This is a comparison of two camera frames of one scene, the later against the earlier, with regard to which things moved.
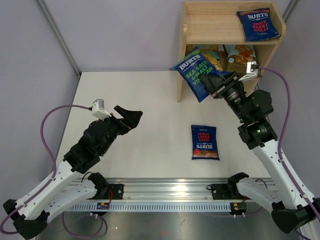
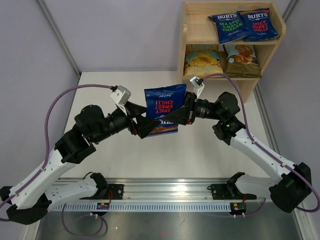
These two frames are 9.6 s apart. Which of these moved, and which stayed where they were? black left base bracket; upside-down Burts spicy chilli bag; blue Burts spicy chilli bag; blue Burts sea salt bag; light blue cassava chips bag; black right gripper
Moved: black right gripper; upside-down Burts spicy chilli bag; blue Burts sea salt bag
Stayed: black left base bracket; light blue cassava chips bag; blue Burts spicy chilli bag
